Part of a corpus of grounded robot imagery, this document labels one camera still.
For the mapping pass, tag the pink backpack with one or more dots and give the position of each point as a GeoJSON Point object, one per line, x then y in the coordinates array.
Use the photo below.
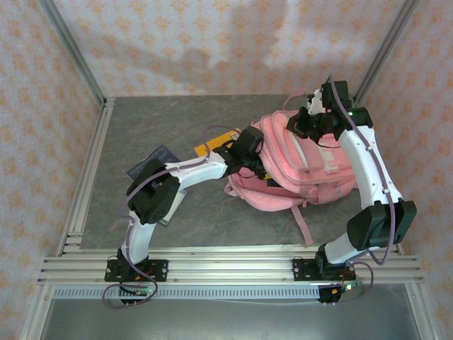
{"type": "Point", "coordinates": [304, 166]}

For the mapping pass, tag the blue book white lettering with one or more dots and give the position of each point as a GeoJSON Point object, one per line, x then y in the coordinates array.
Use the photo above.
{"type": "Point", "coordinates": [155, 156]}

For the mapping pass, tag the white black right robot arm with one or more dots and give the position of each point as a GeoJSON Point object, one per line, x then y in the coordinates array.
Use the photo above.
{"type": "Point", "coordinates": [361, 173]}

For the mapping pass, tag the black base connector board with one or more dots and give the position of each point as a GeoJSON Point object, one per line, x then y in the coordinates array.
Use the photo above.
{"type": "Point", "coordinates": [139, 292]}
{"type": "Point", "coordinates": [332, 292]}

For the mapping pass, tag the grey metal lower panel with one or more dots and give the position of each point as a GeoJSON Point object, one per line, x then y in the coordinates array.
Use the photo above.
{"type": "Point", "coordinates": [226, 322]}

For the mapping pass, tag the aluminium front rail beam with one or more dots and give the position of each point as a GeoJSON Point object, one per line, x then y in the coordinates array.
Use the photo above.
{"type": "Point", "coordinates": [230, 263]}

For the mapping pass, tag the aluminium frame post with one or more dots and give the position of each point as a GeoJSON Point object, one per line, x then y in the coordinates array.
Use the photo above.
{"type": "Point", "coordinates": [74, 49]}
{"type": "Point", "coordinates": [385, 49]}

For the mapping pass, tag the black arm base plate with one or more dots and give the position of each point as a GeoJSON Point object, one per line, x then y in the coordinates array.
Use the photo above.
{"type": "Point", "coordinates": [161, 271]}
{"type": "Point", "coordinates": [301, 269]}

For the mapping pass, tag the aluminium side rail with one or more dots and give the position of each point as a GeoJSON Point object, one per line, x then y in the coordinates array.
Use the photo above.
{"type": "Point", "coordinates": [95, 156]}

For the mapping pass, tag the aluminium lower frame leg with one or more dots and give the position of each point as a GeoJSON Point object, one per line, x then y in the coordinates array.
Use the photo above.
{"type": "Point", "coordinates": [423, 315]}
{"type": "Point", "coordinates": [37, 315]}

